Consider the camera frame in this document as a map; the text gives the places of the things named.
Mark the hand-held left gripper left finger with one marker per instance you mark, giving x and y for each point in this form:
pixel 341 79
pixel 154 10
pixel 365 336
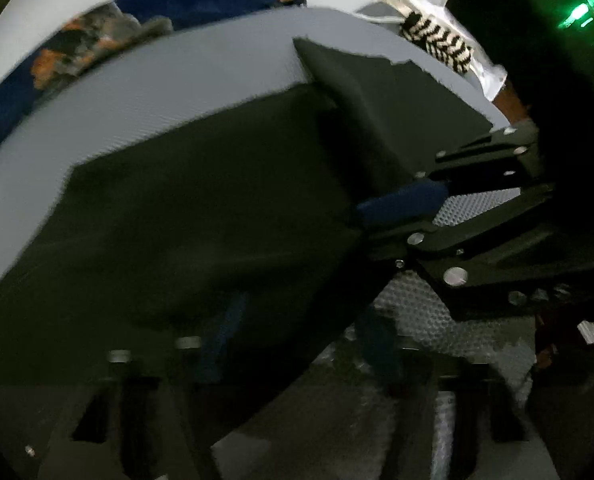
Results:
pixel 221 332

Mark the grey mesh mattress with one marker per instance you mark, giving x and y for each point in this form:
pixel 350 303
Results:
pixel 177 75

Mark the zebra striped cloth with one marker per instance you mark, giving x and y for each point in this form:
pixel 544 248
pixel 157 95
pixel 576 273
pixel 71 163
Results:
pixel 442 40

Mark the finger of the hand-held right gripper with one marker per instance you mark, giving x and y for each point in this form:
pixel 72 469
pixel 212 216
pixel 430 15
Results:
pixel 427 245
pixel 402 202

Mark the dark pants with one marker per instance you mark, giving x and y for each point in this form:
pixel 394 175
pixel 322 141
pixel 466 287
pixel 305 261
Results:
pixel 202 220

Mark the person's right forearm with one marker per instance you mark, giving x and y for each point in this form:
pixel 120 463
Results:
pixel 511 102

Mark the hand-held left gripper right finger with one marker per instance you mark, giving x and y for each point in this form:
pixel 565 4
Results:
pixel 377 347

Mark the white cloth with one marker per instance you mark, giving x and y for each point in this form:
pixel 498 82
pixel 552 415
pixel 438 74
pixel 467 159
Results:
pixel 492 77

